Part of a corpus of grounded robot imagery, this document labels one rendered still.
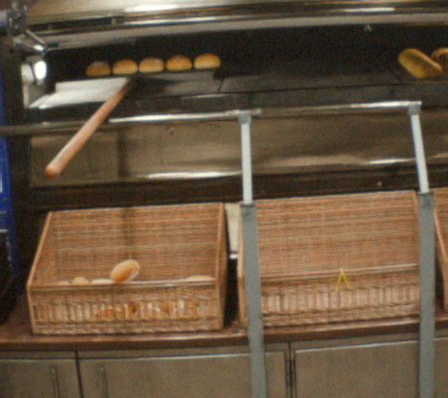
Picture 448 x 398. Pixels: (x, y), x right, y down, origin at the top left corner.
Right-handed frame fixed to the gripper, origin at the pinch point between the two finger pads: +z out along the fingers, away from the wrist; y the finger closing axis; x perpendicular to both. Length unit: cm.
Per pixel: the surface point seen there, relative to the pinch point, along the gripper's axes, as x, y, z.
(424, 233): 5, 64, 92
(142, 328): -6, 89, 13
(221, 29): -40, 9, 39
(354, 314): -6, 88, 73
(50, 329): -6, 89, -14
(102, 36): -40.2, 8.6, 3.9
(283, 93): -55, 31, 56
